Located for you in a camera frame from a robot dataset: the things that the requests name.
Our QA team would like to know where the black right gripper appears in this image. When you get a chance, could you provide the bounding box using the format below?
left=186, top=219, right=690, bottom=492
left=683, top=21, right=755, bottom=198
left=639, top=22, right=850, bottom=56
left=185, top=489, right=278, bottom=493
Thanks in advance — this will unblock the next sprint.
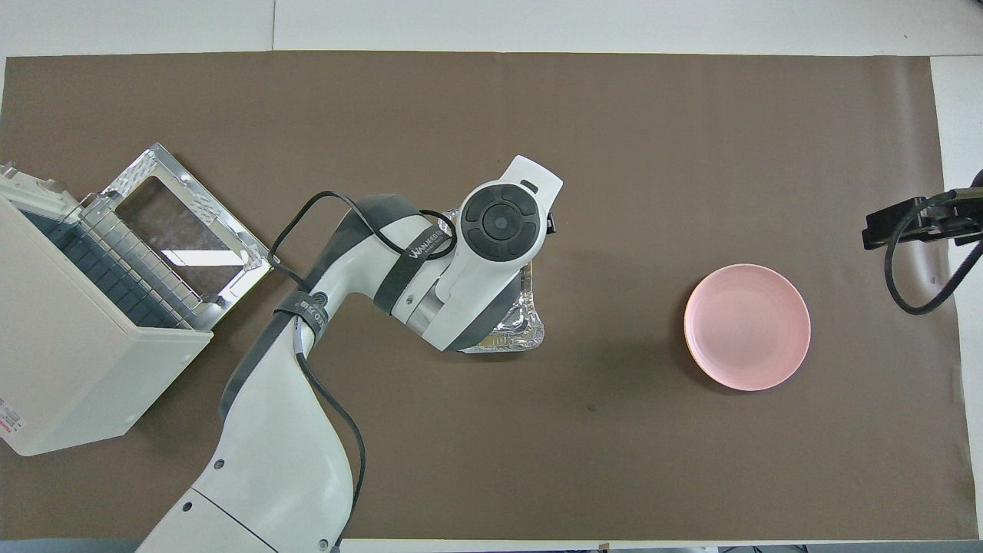
left=862, top=171, right=983, bottom=250

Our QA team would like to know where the aluminium foil tray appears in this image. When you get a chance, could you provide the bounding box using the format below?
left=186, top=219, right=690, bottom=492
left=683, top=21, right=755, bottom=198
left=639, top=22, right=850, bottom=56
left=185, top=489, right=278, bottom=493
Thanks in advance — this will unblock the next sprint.
left=436, top=207, right=548, bottom=354

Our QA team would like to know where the cream toaster oven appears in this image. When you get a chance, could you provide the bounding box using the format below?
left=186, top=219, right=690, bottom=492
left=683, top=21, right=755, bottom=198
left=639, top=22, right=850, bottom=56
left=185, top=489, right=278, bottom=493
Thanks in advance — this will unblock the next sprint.
left=0, top=161, right=214, bottom=458

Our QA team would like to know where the pink round plate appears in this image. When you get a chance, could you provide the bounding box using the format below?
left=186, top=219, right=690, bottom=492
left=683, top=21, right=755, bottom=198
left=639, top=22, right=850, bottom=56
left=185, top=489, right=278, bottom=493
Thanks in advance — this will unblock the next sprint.
left=683, top=263, right=812, bottom=392

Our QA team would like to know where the brown table mat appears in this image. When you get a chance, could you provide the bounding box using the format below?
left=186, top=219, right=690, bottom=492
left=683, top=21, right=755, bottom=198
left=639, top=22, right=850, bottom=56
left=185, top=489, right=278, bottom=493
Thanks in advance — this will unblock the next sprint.
left=0, top=50, right=980, bottom=542

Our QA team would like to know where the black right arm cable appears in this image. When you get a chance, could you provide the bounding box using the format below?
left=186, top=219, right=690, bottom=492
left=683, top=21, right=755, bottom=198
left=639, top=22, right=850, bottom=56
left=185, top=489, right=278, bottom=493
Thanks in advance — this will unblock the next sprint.
left=883, top=190, right=983, bottom=316

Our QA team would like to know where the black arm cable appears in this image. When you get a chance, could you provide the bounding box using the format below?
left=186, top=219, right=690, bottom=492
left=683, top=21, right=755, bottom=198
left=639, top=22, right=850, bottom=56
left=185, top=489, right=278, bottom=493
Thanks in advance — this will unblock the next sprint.
left=267, top=190, right=459, bottom=553
left=883, top=190, right=983, bottom=316

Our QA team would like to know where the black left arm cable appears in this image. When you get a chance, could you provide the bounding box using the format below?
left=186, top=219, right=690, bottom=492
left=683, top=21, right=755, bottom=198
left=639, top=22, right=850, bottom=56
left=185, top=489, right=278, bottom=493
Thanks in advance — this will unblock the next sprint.
left=267, top=190, right=459, bottom=553

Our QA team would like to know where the glass oven door metal frame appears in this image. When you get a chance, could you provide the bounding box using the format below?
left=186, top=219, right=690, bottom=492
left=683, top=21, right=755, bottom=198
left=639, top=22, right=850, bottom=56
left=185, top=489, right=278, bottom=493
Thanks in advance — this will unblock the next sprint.
left=100, top=142, right=281, bottom=308

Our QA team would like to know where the metal oven wire rack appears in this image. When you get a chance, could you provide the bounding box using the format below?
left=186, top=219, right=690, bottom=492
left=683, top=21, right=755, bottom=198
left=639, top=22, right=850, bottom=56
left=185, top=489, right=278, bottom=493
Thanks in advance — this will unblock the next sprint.
left=23, top=192, right=225, bottom=333

